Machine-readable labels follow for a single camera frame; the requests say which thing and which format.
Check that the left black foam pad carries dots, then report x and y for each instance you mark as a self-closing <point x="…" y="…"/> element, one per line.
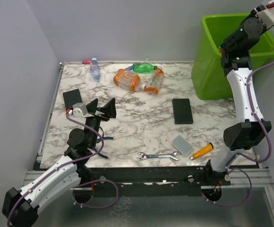
<point x="71" y="99"/>

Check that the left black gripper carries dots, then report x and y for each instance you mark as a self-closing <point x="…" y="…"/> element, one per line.
<point x="109" y="109"/>

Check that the green plastic bin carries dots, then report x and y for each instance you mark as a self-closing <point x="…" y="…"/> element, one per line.
<point x="207" y="75"/>

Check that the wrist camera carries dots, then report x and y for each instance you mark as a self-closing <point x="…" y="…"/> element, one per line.
<point x="79" y="110"/>
<point x="266" y="15"/>

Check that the orange screwdriver handle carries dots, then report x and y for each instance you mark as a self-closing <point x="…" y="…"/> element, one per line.
<point x="209" y="147"/>

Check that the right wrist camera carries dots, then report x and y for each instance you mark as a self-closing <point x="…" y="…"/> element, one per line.
<point x="266" y="15"/>

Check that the black base frame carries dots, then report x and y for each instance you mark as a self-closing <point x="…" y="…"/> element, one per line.
<point x="150" y="181"/>

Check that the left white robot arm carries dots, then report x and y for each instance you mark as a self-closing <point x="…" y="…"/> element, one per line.
<point x="22" y="207"/>

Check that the blue handled pliers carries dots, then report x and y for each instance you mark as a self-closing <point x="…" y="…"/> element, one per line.
<point x="101" y="141"/>

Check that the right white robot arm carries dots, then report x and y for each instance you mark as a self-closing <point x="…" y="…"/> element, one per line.
<point x="250" y="127"/>

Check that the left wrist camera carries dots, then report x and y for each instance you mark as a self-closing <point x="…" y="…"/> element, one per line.
<point x="79" y="110"/>

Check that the grey rectangular sharpening stone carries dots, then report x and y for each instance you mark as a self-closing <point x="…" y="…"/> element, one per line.
<point x="182" y="145"/>

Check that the silver open-end wrench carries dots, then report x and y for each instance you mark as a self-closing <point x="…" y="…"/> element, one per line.
<point x="172" y="156"/>

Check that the orange label bottle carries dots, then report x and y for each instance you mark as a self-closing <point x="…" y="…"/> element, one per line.
<point x="154" y="84"/>
<point x="127" y="80"/>

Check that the right black foam pad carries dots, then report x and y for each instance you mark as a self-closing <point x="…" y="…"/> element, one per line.
<point x="182" y="111"/>

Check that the green sprite bottle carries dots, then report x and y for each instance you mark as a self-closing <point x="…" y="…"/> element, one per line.
<point x="143" y="67"/>

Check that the black foam pad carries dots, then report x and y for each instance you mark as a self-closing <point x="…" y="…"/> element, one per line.
<point x="182" y="111"/>
<point x="71" y="99"/>

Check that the small clear bottle back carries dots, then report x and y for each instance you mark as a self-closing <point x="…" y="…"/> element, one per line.
<point x="95" y="70"/>

